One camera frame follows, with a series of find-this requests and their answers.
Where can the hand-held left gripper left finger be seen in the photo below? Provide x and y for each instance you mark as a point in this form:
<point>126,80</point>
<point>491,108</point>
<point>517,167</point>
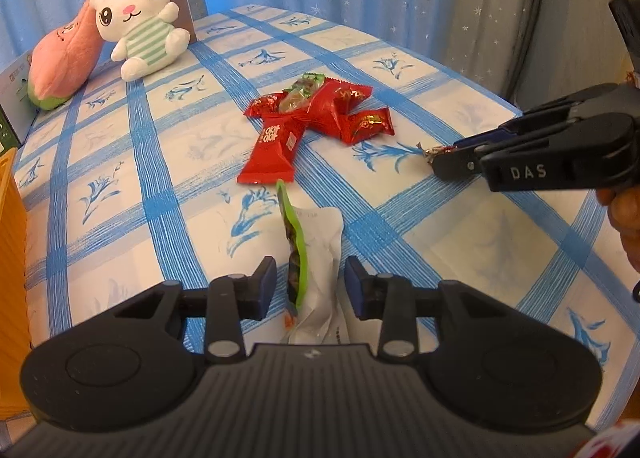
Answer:
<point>267,284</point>

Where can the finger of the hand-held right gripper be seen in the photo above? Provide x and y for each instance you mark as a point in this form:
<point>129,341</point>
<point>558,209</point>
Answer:
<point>550,157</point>
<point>550,107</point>

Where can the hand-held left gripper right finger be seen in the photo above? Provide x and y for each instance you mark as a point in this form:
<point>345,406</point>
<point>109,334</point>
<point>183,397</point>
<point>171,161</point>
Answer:
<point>353,284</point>

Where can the green white snack packet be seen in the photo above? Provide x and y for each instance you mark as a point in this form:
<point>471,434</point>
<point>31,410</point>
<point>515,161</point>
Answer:
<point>315,268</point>

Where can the gold red candy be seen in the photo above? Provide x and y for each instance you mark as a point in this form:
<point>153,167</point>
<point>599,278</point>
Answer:
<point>437,151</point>

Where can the large red snack packet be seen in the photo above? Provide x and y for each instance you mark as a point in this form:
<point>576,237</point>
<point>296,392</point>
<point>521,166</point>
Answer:
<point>272,147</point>

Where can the small red candy packet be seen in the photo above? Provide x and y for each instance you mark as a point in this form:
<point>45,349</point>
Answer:
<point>367,125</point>

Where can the green clear candy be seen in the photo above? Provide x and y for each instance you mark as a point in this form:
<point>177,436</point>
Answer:
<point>300,92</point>

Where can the orange plastic basket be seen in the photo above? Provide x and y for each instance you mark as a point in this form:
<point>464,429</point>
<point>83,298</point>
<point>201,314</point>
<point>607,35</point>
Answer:
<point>10,288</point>

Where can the person's right hand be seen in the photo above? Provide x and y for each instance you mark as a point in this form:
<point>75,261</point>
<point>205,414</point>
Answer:
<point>625,218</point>

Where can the blue checked tablecloth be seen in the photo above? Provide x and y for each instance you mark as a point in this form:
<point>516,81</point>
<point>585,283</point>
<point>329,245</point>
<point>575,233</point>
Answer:
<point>165,188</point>

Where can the white rabbit plush toy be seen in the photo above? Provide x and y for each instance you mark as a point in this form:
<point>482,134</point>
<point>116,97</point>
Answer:
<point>145,37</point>

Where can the red white patterned cloth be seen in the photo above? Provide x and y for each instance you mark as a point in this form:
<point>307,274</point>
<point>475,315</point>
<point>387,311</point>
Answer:
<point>622,443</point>

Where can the pink plush toy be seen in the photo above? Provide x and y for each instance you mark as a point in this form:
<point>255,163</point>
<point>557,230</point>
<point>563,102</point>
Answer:
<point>60,62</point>

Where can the green white cardboard box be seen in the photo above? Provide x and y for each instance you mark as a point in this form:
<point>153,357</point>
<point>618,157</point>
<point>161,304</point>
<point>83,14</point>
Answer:
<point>12,87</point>

